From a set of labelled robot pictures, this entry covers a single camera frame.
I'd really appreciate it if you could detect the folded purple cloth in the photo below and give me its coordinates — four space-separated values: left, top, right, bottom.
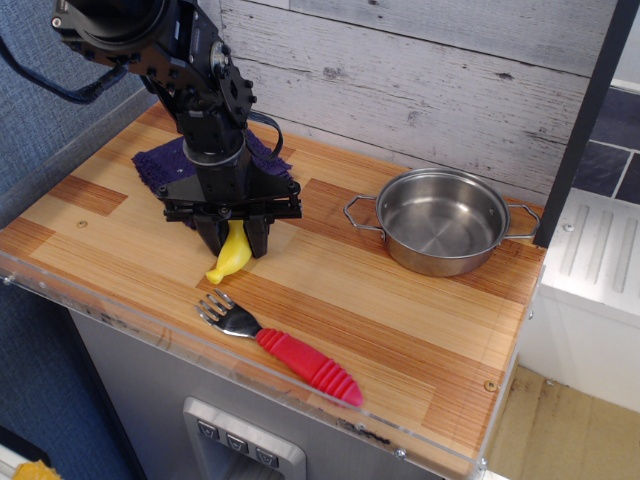
133 131 294 229

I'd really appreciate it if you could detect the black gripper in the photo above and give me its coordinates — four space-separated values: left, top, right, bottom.
155 135 302 259

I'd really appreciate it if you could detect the silver toy fridge cabinet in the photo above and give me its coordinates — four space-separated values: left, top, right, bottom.
72 313 434 479

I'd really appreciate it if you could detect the fork with red handle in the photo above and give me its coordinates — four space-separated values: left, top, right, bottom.
194 289 363 407

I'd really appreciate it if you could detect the yellow object bottom corner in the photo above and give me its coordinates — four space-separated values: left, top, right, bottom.
11 461 62 480

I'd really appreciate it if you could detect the white toy sink unit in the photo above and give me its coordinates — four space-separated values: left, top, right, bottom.
519 189 639 411

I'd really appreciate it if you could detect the black vertical post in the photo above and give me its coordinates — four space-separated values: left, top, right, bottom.
533 0 639 248

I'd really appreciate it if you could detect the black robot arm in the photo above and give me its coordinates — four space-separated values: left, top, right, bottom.
52 1 302 258

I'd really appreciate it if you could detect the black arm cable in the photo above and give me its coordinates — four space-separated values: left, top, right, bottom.
0 37 284 161

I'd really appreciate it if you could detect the stainless steel pot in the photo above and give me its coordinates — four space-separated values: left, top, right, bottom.
343 168 541 277

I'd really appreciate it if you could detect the yellow toy banana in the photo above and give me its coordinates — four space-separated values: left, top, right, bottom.
205 220 252 285

